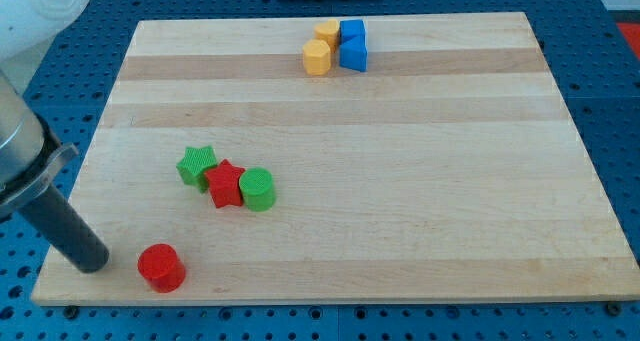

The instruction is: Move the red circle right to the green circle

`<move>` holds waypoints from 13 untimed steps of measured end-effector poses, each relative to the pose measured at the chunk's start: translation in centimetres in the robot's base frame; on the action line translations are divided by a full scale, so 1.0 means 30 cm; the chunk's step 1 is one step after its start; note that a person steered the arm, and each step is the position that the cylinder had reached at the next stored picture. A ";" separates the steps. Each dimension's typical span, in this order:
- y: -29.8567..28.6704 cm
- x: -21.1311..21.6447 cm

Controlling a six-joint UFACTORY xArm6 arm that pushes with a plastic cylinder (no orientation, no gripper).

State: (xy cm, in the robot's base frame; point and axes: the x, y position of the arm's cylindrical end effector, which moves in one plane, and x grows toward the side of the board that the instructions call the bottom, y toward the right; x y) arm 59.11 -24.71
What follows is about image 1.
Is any red star block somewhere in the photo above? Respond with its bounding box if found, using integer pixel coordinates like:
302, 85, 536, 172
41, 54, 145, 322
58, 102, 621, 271
204, 159, 245, 208

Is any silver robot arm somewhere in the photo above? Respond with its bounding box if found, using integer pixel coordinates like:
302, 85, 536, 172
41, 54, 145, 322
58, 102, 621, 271
1, 76, 79, 218

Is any green cylinder block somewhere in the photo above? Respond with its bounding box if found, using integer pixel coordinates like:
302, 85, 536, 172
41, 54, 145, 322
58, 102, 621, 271
239, 167, 276, 212

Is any red cylinder block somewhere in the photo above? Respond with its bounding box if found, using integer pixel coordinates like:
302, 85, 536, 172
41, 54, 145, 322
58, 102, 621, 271
137, 243, 186, 293

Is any yellow heart block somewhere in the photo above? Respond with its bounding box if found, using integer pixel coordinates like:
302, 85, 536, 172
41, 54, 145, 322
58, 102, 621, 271
314, 19, 340, 53

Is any blue triangle block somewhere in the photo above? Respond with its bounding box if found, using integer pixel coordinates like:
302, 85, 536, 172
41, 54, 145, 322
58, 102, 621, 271
339, 35, 368, 72

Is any wooden board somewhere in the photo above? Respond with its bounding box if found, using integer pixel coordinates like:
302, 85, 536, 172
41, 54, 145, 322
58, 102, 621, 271
32, 12, 639, 306

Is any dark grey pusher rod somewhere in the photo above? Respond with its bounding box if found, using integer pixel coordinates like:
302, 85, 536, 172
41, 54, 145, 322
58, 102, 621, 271
19, 186, 109, 273

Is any green star block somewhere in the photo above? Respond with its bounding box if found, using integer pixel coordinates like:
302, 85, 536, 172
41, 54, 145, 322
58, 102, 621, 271
176, 146, 218, 193

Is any white plastic cover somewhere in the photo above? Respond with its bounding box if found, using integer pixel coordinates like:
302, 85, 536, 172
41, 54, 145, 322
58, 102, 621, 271
1, 0, 90, 61

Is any yellow hexagon block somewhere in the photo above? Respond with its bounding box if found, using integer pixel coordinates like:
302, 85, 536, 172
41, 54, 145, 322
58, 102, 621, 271
302, 39, 332, 76

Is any blue cube block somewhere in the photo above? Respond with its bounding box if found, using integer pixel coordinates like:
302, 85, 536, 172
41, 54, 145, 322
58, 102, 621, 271
339, 19, 366, 44

